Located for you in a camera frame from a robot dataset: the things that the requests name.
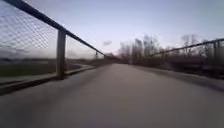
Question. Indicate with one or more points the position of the grey concrete path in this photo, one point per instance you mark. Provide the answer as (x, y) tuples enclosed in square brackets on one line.
[(116, 96)]

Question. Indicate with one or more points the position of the row of bare trees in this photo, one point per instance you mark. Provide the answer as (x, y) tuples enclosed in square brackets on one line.
[(143, 50)]

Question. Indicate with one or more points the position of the concrete kerb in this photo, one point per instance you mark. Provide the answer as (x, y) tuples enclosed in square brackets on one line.
[(33, 81)]

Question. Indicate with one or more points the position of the dark grass field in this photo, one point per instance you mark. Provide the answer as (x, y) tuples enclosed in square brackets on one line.
[(26, 68)]

